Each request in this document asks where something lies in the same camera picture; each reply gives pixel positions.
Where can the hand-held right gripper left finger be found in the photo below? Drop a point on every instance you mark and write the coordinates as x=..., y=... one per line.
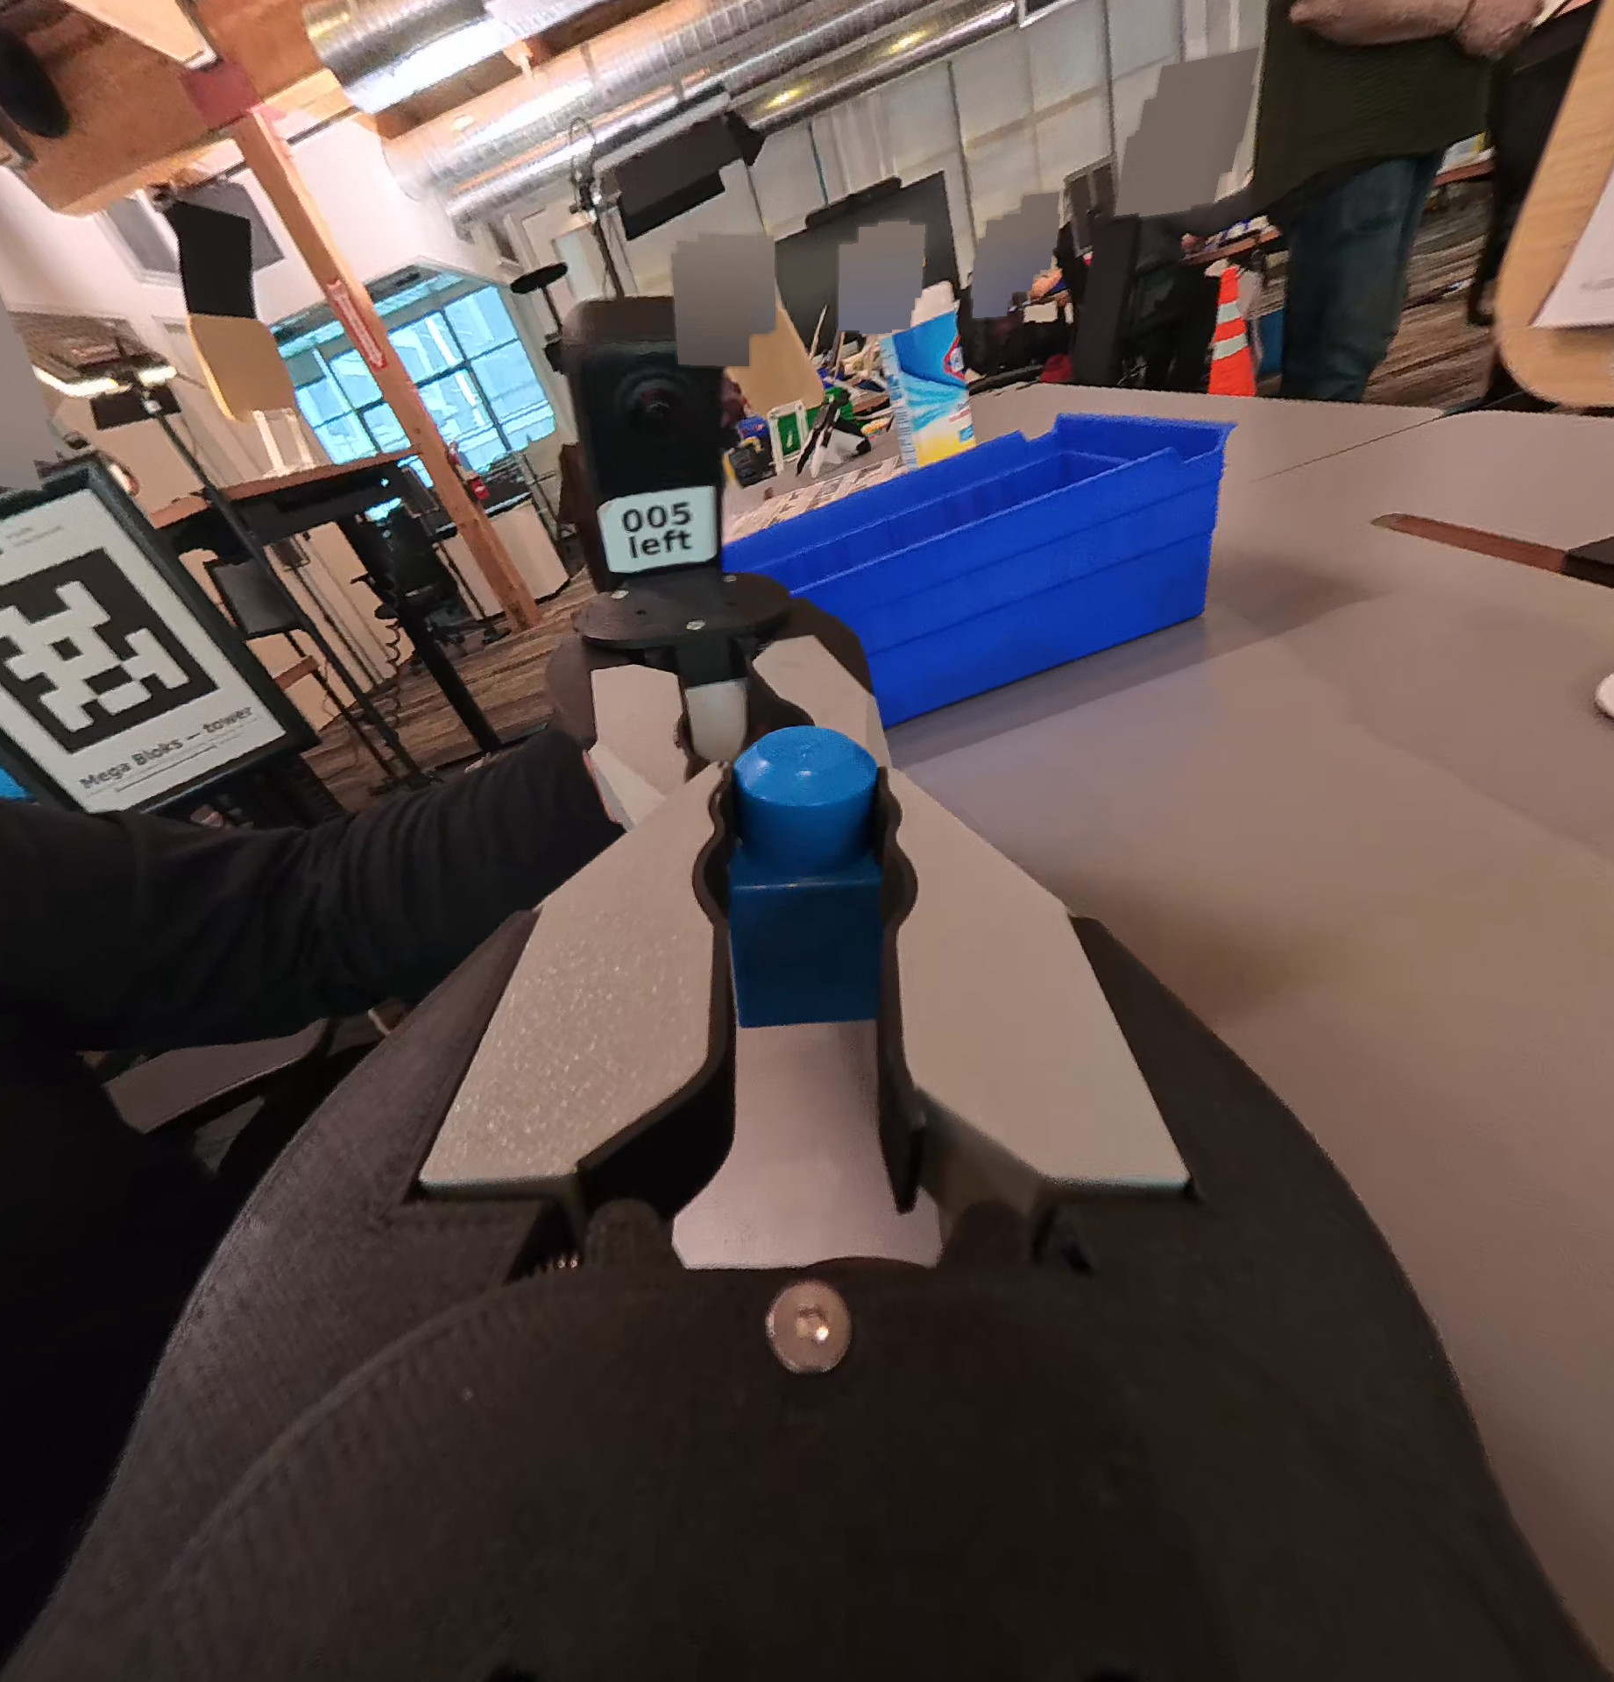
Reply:
x=571, y=1053

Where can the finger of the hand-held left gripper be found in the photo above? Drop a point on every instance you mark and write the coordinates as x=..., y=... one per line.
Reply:
x=629, y=741
x=820, y=691

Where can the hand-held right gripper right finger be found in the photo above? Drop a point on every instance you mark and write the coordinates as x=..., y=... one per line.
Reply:
x=1031, y=1053

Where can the blue mega block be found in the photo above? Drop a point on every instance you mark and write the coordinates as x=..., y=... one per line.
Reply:
x=809, y=923

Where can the blue plastic bin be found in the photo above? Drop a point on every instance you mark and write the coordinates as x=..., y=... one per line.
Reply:
x=1018, y=566

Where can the person's left forearm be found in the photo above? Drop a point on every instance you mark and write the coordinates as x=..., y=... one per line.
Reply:
x=281, y=895

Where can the large black display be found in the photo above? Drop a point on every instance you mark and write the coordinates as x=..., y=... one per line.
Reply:
x=802, y=264

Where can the blue white wipes canister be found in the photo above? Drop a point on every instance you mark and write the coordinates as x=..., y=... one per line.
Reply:
x=931, y=395

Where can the black standing desk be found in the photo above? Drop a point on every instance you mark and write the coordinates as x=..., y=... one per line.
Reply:
x=308, y=488

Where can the framed marker sign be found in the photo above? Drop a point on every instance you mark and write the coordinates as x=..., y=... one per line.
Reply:
x=100, y=657

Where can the orange traffic cone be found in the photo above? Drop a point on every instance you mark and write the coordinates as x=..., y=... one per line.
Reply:
x=1232, y=331

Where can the wooden document stand white base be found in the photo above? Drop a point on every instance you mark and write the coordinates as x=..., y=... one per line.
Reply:
x=1558, y=264

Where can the laminated instruction sheet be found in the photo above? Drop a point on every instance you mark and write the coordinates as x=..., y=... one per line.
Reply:
x=1610, y=251

